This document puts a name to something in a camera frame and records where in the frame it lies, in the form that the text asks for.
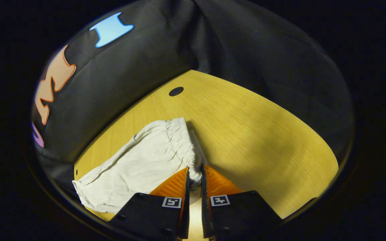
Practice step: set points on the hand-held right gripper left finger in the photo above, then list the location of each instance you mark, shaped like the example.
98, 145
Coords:
185, 221

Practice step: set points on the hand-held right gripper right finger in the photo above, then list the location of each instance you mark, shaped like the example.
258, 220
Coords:
205, 217

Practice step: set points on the white jeans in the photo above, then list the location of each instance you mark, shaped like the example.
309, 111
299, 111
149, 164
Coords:
139, 167

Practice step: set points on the black backdrop cloth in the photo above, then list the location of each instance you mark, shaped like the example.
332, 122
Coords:
246, 50

